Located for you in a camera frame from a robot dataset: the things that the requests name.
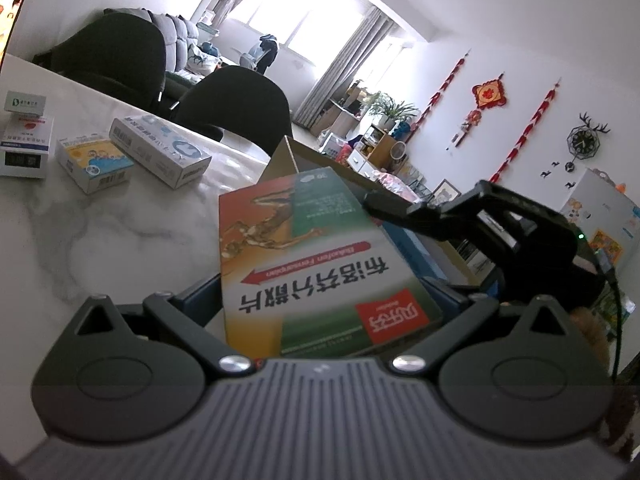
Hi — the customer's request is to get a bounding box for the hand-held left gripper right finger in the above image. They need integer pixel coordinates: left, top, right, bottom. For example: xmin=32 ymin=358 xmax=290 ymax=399
xmin=392 ymin=279 xmax=583 ymax=376

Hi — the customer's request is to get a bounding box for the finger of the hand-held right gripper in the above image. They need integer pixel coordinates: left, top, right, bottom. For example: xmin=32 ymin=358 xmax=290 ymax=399
xmin=362 ymin=191 xmax=472 ymax=242

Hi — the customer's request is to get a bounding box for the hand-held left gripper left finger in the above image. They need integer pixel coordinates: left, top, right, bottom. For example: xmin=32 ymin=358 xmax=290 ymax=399
xmin=65 ymin=275 xmax=253 ymax=377

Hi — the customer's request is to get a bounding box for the narrow blue medicine box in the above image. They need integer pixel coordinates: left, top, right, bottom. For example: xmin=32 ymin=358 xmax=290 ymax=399
xmin=382 ymin=222 xmax=449 ymax=282

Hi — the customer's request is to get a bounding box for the orange green medicine box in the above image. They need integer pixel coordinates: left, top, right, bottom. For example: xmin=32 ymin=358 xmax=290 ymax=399
xmin=218 ymin=166 xmax=444 ymax=361

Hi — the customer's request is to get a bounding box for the olive cardboard box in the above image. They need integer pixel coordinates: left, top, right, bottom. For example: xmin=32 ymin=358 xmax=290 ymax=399
xmin=257 ymin=135 xmax=501 ymax=306

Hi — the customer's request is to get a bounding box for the white yellow blue medicine box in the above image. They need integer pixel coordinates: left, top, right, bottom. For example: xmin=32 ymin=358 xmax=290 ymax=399
xmin=55 ymin=132 xmax=135 ymax=195

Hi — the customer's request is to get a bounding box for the white red heart medicine box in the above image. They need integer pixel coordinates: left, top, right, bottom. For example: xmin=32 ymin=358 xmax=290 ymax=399
xmin=0 ymin=114 xmax=55 ymax=180

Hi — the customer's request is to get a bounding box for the small white green-logo box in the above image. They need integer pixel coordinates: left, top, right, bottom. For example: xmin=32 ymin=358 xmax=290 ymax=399
xmin=4 ymin=91 xmax=47 ymax=114

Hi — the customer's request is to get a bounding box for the white marble desktop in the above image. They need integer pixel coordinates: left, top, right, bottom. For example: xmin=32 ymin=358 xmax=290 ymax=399
xmin=0 ymin=54 xmax=281 ymax=411

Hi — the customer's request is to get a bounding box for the person's right hand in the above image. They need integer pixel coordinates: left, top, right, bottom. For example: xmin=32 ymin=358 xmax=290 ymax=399
xmin=567 ymin=306 xmax=617 ymax=386

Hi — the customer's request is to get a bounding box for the pink cloth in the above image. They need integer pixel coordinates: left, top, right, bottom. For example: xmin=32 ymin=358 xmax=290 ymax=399
xmin=372 ymin=170 xmax=416 ymax=196

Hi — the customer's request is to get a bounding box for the white low cabinet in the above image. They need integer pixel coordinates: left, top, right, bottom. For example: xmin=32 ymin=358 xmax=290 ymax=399
xmin=345 ymin=147 xmax=431 ymax=196

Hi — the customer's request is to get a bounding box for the wooden cabinet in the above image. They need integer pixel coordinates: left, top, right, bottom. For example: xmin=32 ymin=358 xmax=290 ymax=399
xmin=357 ymin=125 xmax=408 ymax=171

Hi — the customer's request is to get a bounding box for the colourful fridge poster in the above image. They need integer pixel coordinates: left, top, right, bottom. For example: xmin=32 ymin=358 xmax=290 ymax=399
xmin=587 ymin=227 xmax=625 ymax=263

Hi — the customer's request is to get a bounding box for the white laundry basket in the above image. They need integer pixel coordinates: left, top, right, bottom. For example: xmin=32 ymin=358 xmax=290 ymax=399
xmin=320 ymin=132 xmax=353 ymax=161

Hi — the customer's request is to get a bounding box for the white refrigerator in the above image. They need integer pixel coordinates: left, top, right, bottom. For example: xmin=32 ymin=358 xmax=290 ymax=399
xmin=557 ymin=167 xmax=640 ymax=281

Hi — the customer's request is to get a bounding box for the potted green plant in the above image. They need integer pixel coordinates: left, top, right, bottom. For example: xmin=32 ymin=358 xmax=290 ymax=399
xmin=362 ymin=91 xmax=418 ymax=128

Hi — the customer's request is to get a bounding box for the wooden side desk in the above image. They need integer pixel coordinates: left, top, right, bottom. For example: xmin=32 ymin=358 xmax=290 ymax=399
xmin=312 ymin=87 xmax=371 ymax=136

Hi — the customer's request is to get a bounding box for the dark dining chair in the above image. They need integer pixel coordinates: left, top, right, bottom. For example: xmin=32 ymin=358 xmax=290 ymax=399
xmin=32 ymin=12 xmax=168 ymax=113
xmin=172 ymin=66 xmax=291 ymax=148

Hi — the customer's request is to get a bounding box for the dark jacket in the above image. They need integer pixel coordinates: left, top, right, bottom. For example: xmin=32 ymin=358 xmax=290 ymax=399
xmin=257 ymin=34 xmax=281 ymax=68

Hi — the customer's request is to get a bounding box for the white office chair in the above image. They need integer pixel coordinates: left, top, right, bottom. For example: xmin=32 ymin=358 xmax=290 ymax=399
xmin=232 ymin=34 xmax=281 ymax=73

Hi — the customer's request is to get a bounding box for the grey sofa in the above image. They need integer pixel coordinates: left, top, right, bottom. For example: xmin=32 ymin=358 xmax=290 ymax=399
xmin=102 ymin=7 xmax=223 ymax=91

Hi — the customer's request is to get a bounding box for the standing picture frame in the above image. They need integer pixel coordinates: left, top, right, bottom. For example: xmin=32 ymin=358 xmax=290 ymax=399
xmin=431 ymin=178 xmax=461 ymax=206

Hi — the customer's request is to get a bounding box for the black cable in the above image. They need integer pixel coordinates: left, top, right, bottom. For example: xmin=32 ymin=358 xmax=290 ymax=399
xmin=595 ymin=252 xmax=627 ymax=378

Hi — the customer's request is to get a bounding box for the black antler wall clock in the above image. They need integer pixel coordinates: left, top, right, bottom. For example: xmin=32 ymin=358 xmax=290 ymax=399
xmin=566 ymin=112 xmax=612 ymax=173

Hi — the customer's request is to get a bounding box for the red wall garland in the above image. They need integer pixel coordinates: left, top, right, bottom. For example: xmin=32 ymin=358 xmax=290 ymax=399
xmin=417 ymin=49 xmax=472 ymax=131
xmin=487 ymin=77 xmax=562 ymax=183

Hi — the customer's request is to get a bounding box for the red knot wall decoration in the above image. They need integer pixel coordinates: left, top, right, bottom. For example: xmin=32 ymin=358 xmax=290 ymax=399
xmin=452 ymin=72 xmax=507 ymax=148

